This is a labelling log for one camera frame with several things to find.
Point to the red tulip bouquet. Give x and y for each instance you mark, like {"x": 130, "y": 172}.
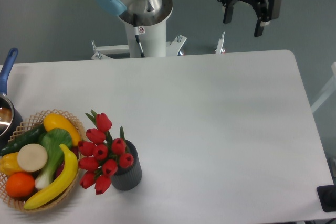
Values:
{"x": 104, "y": 157}

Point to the dark grey ribbed vase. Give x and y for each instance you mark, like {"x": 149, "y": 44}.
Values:
{"x": 126, "y": 179}

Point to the black device at edge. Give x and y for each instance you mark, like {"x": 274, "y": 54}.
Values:
{"x": 327, "y": 197}

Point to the yellow squash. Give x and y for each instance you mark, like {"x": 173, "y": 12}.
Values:
{"x": 57, "y": 121}

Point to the green bok choy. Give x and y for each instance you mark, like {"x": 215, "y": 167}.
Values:
{"x": 51, "y": 141}

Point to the woven wicker basket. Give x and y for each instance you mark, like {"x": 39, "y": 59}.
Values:
{"x": 26, "y": 125}

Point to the green cucumber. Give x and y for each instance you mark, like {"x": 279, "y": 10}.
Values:
{"x": 29, "y": 137}

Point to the yellow banana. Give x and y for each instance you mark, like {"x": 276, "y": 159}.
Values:
{"x": 59, "y": 185}

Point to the beige round disc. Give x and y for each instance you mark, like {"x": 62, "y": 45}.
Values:
{"x": 32, "y": 157}

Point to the yellow bell pepper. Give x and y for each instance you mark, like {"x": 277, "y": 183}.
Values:
{"x": 9, "y": 164}

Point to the orange fruit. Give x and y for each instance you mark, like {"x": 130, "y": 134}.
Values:
{"x": 20, "y": 185}

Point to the white table clamp bracket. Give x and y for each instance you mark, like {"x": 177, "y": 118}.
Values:
{"x": 173, "y": 48}

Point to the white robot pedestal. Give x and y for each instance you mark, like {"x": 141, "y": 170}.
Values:
{"x": 147, "y": 37}

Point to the white frame at right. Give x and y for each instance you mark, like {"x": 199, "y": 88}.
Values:
{"x": 327, "y": 90}

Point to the blue handled saucepan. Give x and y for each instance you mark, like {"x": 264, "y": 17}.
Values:
{"x": 10, "y": 117}

